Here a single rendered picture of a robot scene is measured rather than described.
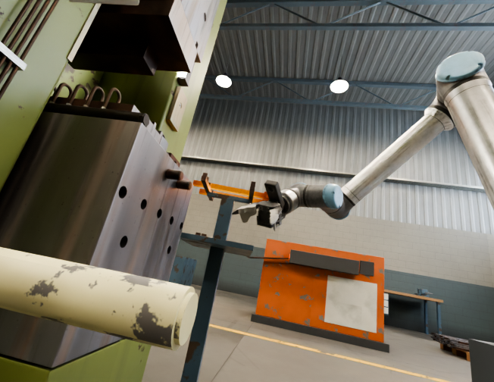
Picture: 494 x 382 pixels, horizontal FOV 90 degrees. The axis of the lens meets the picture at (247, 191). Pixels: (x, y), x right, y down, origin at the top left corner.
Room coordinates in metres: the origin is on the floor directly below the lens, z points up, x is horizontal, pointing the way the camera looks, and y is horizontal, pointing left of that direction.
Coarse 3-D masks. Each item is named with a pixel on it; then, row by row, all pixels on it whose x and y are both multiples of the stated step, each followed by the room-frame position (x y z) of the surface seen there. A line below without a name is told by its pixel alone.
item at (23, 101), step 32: (0, 0) 0.32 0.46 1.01; (64, 0) 0.40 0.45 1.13; (0, 32) 0.34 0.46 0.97; (32, 32) 0.38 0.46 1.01; (64, 32) 0.43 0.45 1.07; (32, 64) 0.40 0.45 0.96; (64, 64) 0.46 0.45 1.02; (32, 96) 0.43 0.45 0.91; (0, 128) 0.41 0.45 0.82; (32, 128) 0.46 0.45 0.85; (0, 160) 0.43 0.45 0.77
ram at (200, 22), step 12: (180, 0) 0.53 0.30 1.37; (192, 0) 0.58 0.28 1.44; (204, 0) 0.64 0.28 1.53; (216, 0) 0.72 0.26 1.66; (192, 12) 0.60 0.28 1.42; (204, 12) 0.66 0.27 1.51; (216, 12) 0.75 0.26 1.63; (192, 24) 0.62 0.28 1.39; (204, 24) 0.69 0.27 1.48; (192, 36) 0.64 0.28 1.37; (204, 36) 0.71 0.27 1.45; (204, 48) 0.74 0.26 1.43
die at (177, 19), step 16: (144, 0) 0.52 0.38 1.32; (160, 0) 0.51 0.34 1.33; (176, 0) 0.51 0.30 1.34; (96, 16) 0.55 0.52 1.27; (112, 16) 0.54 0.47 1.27; (128, 16) 0.53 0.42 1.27; (144, 16) 0.52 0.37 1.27; (160, 16) 0.51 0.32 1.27; (176, 16) 0.53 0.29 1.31; (96, 32) 0.60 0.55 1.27; (112, 32) 0.59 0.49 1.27; (128, 32) 0.58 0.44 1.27; (144, 32) 0.57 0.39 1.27; (160, 32) 0.56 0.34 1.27; (176, 32) 0.55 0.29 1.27; (160, 48) 0.62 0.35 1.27; (176, 48) 0.61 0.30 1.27; (192, 48) 0.66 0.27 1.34; (160, 64) 0.69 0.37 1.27; (176, 64) 0.68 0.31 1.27; (192, 64) 0.70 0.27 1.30
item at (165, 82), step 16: (224, 0) 1.09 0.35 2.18; (208, 48) 1.07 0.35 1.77; (112, 80) 0.91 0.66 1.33; (128, 80) 0.90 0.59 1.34; (144, 80) 0.89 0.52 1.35; (160, 80) 0.88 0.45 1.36; (176, 80) 0.88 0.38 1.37; (192, 80) 1.01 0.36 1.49; (96, 96) 0.92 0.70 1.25; (112, 96) 0.91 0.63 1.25; (128, 96) 0.90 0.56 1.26; (144, 96) 0.89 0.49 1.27; (160, 96) 0.88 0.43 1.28; (192, 96) 1.05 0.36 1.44; (144, 112) 0.88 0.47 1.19; (160, 112) 0.87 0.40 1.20; (192, 112) 1.10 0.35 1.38; (160, 128) 0.88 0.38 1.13; (176, 144) 1.03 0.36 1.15
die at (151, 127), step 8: (64, 104) 0.53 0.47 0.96; (72, 104) 0.53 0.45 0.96; (80, 104) 0.52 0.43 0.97; (96, 104) 0.52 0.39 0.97; (112, 104) 0.51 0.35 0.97; (120, 104) 0.51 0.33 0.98; (128, 104) 0.51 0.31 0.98; (152, 128) 0.60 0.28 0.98; (160, 136) 0.65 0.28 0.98; (160, 144) 0.66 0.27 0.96
